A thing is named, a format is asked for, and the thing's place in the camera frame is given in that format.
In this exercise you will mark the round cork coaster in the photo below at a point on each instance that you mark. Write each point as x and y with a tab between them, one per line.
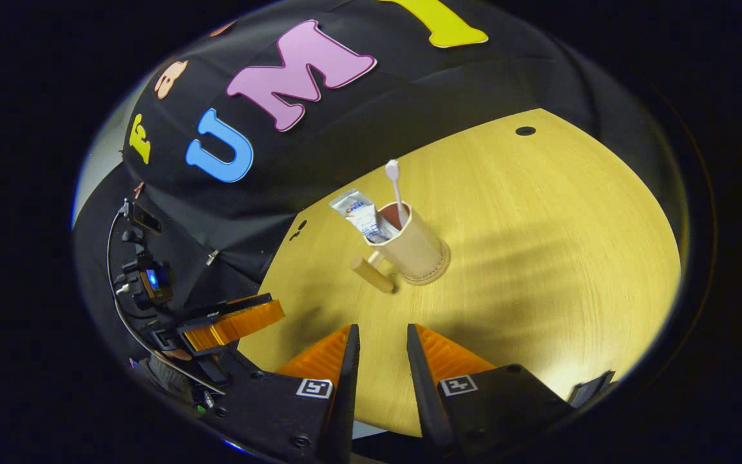
432	280

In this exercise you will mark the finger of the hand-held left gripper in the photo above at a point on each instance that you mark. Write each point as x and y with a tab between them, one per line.
236	325
216	310

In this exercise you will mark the silver backdrop clip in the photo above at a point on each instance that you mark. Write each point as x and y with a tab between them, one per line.
212	258

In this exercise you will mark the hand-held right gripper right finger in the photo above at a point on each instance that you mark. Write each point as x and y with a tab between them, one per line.
426	399

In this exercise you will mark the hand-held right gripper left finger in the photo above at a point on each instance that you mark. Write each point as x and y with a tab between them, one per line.
344	399

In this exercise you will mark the copper backdrop clip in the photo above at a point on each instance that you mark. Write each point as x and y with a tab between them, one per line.
138	189

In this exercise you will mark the white toothpaste tube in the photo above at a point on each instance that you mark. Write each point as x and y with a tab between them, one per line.
361	212

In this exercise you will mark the wooden desktop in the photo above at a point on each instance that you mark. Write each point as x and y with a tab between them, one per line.
538	225

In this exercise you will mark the white toothbrush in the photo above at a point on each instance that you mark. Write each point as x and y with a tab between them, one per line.
391	169

